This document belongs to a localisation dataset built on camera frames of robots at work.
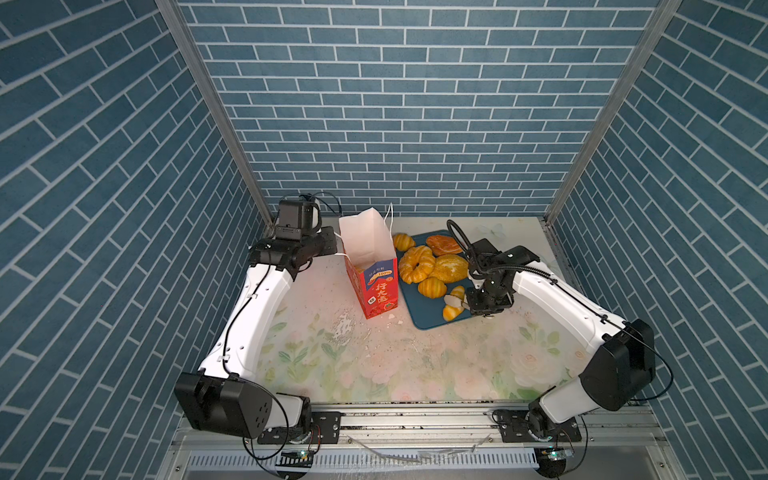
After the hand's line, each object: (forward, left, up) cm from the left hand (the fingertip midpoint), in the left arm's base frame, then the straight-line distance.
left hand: (332, 235), depth 77 cm
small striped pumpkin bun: (-2, -29, -22) cm, 36 cm away
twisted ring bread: (+6, -24, -22) cm, 33 cm away
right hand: (-14, -38, -15) cm, 43 cm away
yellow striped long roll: (-10, -34, -25) cm, 43 cm away
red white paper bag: (+11, -8, -17) cm, 22 cm away
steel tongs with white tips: (-8, -35, -20) cm, 41 cm away
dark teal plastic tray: (-8, -26, -27) cm, 39 cm away
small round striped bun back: (+18, -20, -24) cm, 36 cm away
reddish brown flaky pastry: (+16, -35, -23) cm, 45 cm away
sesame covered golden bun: (+4, -35, -21) cm, 41 cm away
